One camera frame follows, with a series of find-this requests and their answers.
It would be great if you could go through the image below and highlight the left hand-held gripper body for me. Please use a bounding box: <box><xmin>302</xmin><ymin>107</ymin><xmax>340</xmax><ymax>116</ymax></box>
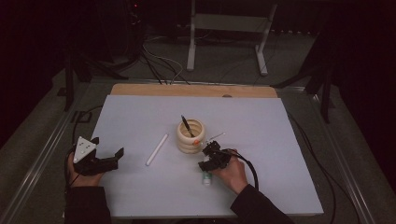
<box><xmin>72</xmin><ymin>135</ymin><xmax>108</xmax><ymax>177</ymax></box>

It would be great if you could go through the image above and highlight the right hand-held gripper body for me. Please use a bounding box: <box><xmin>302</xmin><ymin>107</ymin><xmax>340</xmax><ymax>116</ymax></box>
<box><xmin>205</xmin><ymin>132</ymin><xmax>240</xmax><ymax>172</ymax></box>

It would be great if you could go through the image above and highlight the green and white tube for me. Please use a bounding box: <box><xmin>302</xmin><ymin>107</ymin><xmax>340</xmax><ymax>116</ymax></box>
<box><xmin>201</xmin><ymin>155</ymin><xmax>214</xmax><ymax>187</ymax></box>

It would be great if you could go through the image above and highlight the cream ribbed pen holder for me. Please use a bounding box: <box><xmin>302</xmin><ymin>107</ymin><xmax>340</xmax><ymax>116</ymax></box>
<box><xmin>176</xmin><ymin>118</ymin><xmax>206</xmax><ymax>155</ymax></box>

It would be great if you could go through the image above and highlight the black pen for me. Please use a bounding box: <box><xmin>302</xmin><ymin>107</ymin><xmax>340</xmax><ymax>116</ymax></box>
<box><xmin>180</xmin><ymin>114</ymin><xmax>196</xmax><ymax>138</ymax></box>

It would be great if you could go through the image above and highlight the white pen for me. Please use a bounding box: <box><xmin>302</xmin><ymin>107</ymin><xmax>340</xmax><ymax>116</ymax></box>
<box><xmin>145</xmin><ymin>133</ymin><xmax>170</xmax><ymax>167</ymax></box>

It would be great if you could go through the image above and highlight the person's left hand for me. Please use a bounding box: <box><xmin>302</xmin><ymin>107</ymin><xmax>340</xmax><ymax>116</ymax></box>
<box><xmin>65</xmin><ymin>151</ymin><xmax>105</xmax><ymax>189</ymax></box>

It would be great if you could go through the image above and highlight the person's right hand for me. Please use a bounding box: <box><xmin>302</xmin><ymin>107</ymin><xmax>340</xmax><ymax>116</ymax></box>
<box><xmin>211</xmin><ymin>148</ymin><xmax>250</xmax><ymax>196</ymax></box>

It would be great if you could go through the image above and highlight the black tripod stand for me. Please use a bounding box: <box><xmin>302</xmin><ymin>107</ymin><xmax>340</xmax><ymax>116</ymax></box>
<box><xmin>272</xmin><ymin>31</ymin><xmax>336</xmax><ymax>124</ymax></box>
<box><xmin>63</xmin><ymin>46</ymin><xmax>129</xmax><ymax>112</ymax></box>

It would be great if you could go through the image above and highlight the white metal stand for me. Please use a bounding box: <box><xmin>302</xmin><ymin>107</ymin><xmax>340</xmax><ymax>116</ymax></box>
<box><xmin>186</xmin><ymin>0</ymin><xmax>278</xmax><ymax>77</ymax></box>

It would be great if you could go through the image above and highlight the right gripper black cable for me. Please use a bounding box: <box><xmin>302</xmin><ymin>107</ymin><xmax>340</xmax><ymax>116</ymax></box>
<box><xmin>228</xmin><ymin>147</ymin><xmax>261</xmax><ymax>191</ymax></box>

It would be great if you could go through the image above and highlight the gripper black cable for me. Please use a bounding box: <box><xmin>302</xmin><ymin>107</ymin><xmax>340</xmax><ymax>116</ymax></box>
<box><xmin>228</xmin><ymin>147</ymin><xmax>261</xmax><ymax>191</ymax></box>
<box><xmin>64</xmin><ymin>105</ymin><xmax>105</xmax><ymax>194</ymax></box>

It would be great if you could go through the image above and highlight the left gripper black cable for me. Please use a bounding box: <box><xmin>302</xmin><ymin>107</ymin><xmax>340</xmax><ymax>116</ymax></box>
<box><xmin>64</xmin><ymin>105</ymin><xmax>105</xmax><ymax>194</ymax></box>

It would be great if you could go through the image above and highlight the aluminium floor rail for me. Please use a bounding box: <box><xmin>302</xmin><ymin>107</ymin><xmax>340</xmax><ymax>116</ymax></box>
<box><xmin>307</xmin><ymin>92</ymin><xmax>378</xmax><ymax>224</ymax></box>
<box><xmin>0</xmin><ymin>81</ymin><xmax>92</xmax><ymax>224</ymax></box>

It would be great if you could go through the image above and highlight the thin black floor cable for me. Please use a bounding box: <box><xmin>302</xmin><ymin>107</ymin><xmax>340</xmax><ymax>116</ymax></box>
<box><xmin>218</xmin><ymin>40</ymin><xmax>281</xmax><ymax>87</ymax></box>

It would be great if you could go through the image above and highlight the white cable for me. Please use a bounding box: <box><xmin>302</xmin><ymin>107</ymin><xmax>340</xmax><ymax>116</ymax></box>
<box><xmin>142</xmin><ymin>46</ymin><xmax>185</xmax><ymax>84</ymax></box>

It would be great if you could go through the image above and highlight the long black floor cable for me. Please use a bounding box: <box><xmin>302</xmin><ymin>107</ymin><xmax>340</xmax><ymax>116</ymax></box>
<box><xmin>287</xmin><ymin>112</ymin><xmax>338</xmax><ymax>224</ymax></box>

